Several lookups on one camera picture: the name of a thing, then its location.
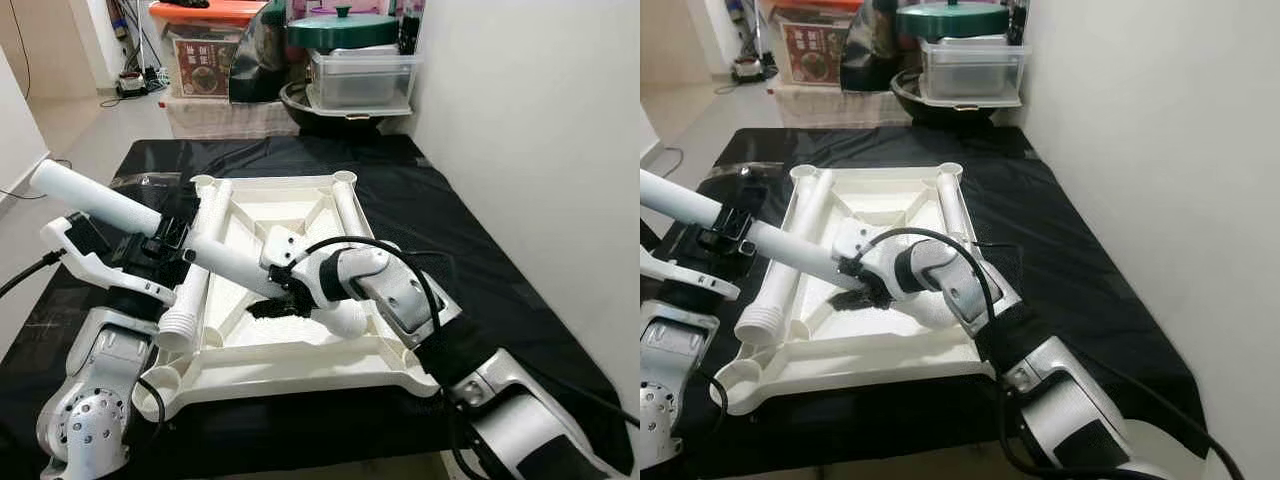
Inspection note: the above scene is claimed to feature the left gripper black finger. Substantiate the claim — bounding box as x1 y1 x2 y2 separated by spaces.
160 186 203 225
716 183 763 216
697 208 758 251
148 224 197 259

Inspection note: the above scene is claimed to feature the clear plastic storage container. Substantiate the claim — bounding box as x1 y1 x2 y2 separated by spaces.
916 38 1031 108
305 45 421 116

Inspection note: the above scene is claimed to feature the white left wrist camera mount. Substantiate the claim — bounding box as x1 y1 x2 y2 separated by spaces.
40 213 183 306
640 243 746 303

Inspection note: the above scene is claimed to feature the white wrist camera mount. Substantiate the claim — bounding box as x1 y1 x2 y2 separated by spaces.
640 243 746 303
832 216 901 291
260 226 326 299
40 213 183 306

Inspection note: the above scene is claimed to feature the orange lid storage box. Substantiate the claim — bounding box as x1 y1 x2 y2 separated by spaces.
150 0 271 99
770 0 866 89

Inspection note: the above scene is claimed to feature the beige cloth covered bench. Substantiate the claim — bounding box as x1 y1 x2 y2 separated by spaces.
765 85 906 129
160 95 301 139

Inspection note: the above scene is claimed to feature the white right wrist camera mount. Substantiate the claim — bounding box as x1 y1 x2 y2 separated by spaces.
260 226 326 299
832 216 901 291

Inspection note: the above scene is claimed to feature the black tablecloth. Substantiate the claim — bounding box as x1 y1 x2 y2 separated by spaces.
640 125 1211 479
0 135 637 479

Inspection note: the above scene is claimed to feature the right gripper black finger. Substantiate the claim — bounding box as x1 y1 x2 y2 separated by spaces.
245 288 319 321
828 278 898 311

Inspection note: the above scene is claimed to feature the black wok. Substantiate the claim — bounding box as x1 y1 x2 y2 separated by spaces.
890 68 1021 129
280 80 413 136

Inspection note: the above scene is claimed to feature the white plastic table top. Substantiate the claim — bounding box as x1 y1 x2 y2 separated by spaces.
130 172 443 421
712 162 1003 416

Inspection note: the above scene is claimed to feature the dark shiny foil bag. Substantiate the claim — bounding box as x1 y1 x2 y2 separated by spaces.
840 0 906 93
228 0 296 104

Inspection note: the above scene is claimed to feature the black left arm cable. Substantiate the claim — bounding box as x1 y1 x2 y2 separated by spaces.
0 250 66 301

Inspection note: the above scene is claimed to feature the green pot lid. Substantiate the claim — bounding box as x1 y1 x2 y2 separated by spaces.
287 5 401 51
895 0 1011 43

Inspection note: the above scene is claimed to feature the thin black floor cable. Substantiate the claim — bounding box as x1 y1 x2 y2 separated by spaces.
0 158 73 201
648 146 687 183

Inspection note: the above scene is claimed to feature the clear plastic bag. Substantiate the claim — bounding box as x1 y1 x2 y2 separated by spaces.
715 165 773 196

